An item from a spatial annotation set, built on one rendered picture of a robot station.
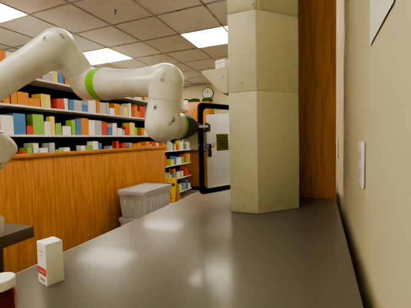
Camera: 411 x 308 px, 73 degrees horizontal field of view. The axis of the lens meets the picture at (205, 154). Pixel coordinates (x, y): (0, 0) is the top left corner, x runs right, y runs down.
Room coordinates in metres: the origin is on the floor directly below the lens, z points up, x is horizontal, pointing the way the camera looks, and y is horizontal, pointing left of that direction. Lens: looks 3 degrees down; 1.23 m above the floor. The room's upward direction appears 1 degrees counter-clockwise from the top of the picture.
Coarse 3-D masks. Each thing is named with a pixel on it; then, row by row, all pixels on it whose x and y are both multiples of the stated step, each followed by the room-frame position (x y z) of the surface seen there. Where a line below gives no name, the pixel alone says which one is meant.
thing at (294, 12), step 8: (232, 0) 1.09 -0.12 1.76; (240, 0) 1.08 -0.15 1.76; (248, 0) 1.07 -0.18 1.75; (256, 0) 1.06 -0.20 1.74; (264, 0) 1.07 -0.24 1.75; (272, 0) 1.08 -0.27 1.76; (280, 0) 1.10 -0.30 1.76; (288, 0) 1.11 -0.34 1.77; (296, 0) 1.13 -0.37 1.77; (232, 8) 1.09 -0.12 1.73; (240, 8) 1.08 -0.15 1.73; (248, 8) 1.07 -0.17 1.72; (256, 8) 1.06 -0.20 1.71; (264, 8) 1.07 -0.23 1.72; (272, 8) 1.08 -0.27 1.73; (280, 8) 1.10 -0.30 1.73; (288, 8) 1.11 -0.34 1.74; (296, 8) 1.13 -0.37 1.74; (296, 16) 1.13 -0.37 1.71
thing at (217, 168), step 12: (204, 120) 1.21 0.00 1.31; (216, 120) 1.25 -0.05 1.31; (228, 120) 1.30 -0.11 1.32; (216, 132) 1.25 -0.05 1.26; (228, 132) 1.30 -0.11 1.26; (204, 144) 1.21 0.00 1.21; (216, 144) 1.25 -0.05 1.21; (228, 144) 1.30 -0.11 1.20; (204, 156) 1.20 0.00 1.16; (216, 156) 1.25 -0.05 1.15; (228, 156) 1.30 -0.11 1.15; (204, 168) 1.20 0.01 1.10; (216, 168) 1.25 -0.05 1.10; (228, 168) 1.30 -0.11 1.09; (204, 180) 1.20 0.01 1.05; (216, 180) 1.25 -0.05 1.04; (228, 180) 1.30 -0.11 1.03
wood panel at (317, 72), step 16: (304, 0) 1.34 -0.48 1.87; (320, 0) 1.31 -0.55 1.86; (304, 16) 1.34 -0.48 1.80; (320, 16) 1.31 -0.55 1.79; (304, 32) 1.34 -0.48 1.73; (320, 32) 1.31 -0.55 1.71; (304, 48) 1.34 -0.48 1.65; (320, 48) 1.31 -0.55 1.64; (304, 64) 1.34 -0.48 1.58; (320, 64) 1.31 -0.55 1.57; (304, 80) 1.34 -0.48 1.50; (320, 80) 1.31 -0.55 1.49; (304, 96) 1.34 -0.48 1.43; (320, 96) 1.31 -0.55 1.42; (304, 112) 1.34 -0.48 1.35; (320, 112) 1.31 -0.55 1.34; (304, 128) 1.34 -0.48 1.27; (320, 128) 1.31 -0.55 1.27; (304, 144) 1.34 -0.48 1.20; (320, 144) 1.31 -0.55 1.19; (304, 160) 1.34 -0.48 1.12; (320, 160) 1.31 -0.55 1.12; (304, 176) 1.34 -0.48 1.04; (320, 176) 1.31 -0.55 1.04; (304, 192) 1.34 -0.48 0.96; (320, 192) 1.31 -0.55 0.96
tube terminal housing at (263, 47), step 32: (256, 32) 1.05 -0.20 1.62; (288, 32) 1.11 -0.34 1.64; (256, 64) 1.05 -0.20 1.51; (288, 64) 1.11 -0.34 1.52; (256, 96) 1.05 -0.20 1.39; (288, 96) 1.11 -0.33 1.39; (256, 128) 1.05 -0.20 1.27; (288, 128) 1.11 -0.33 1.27; (256, 160) 1.05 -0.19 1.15; (288, 160) 1.11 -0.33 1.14; (256, 192) 1.05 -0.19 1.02; (288, 192) 1.11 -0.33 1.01
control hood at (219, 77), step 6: (204, 72) 1.13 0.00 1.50; (210, 72) 1.12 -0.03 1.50; (216, 72) 1.11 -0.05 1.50; (222, 72) 1.10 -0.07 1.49; (210, 78) 1.12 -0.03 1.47; (216, 78) 1.11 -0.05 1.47; (222, 78) 1.10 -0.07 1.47; (228, 78) 1.10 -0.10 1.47; (216, 84) 1.11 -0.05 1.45; (222, 84) 1.10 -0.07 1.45; (228, 84) 1.10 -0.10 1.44; (222, 90) 1.10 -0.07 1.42; (228, 90) 1.10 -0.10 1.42
